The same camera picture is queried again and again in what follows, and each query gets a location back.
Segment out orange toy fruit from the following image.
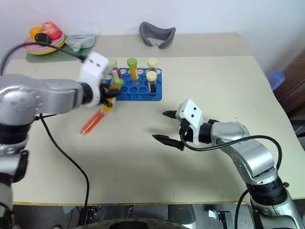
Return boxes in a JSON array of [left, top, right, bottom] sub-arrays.
[[29, 26, 43, 37]]

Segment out brown wooden furniture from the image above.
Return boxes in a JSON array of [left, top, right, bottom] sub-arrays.
[[278, 51, 305, 118]]

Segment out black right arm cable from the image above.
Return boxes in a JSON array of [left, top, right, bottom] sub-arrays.
[[180, 130, 283, 173]]

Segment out red toy fruit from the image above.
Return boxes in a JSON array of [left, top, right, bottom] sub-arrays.
[[41, 21, 62, 40]]

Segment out blue test tube rack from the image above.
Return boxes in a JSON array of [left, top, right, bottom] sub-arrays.
[[104, 68, 163, 102]]

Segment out metal bracket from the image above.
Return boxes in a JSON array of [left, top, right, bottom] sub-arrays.
[[208, 209, 231, 224]]

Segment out dark test tube cream cap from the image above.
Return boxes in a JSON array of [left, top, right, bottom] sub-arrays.
[[145, 71, 158, 94], [147, 58, 159, 73]]

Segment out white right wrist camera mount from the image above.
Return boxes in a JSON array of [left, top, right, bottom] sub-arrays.
[[175, 99, 205, 146]]

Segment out green table mat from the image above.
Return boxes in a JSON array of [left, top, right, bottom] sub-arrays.
[[25, 44, 89, 63]]

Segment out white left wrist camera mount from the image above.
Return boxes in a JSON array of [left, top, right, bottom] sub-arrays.
[[78, 52, 111, 107]]

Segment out red test tube green cap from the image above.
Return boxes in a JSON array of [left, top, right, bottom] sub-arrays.
[[108, 57, 121, 77]]

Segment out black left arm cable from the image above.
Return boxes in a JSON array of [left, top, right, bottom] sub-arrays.
[[0, 41, 87, 75]]

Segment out black toy grapes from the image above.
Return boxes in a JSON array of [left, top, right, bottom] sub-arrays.
[[34, 33, 52, 44]]

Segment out clear plastic bag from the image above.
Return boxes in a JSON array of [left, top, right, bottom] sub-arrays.
[[65, 33, 96, 52]]

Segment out yellow test tube green cap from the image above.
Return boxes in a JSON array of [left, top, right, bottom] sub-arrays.
[[102, 76, 125, 113], [126, 57, 139, 81]]

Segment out black cable under arm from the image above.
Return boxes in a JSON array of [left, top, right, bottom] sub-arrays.
[[235, 188, 251, 229]]

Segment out stack of pastel plates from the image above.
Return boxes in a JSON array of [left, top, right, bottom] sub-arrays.
[[23, 33, 67, 56]]

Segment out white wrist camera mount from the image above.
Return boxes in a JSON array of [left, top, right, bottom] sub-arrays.
[[78, 52, 111, 107], [175, 99, 205, 146]]

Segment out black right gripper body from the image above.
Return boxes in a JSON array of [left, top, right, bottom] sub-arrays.
[[178, 118, 194, 144]]

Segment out grey foam face cushion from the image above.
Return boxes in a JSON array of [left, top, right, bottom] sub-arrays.
[[139, 21, 177, 50]]

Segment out black cable across table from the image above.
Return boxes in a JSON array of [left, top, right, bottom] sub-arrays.
[[35, 113, 91, 207]]

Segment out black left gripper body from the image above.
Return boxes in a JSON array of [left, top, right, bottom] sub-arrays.
[[99, 81, 112, 106]]

